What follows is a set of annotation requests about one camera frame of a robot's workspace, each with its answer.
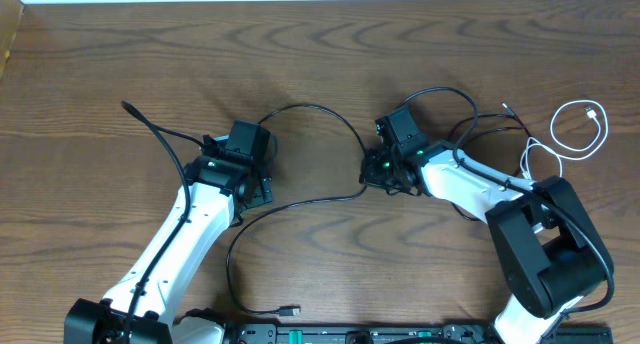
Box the right camera black cable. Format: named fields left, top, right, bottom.
left=397, top=86, right=616, bottom=343

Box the white USB cable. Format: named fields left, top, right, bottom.
left=519, top=99, right=610, bottom=181

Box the black USB cable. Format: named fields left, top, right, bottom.
left=447, top=102, right=534, bottom=223
left=225, top=102, right=371, bottom=318

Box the camera black cable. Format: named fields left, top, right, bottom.
left=397, top=86, right=616, bottom=343
left=119, top=100, right=206, bottom=344

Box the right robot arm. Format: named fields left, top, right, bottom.
left=360, top=108, right=614, bottom=343

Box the left camera black cable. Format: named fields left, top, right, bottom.
left=119, top=100, right=206, bottom=344

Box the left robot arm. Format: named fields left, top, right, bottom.
left=64, top=121, right=273, bottom=343

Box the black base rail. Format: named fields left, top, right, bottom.
left=223, top=323, right=614, bottom=344

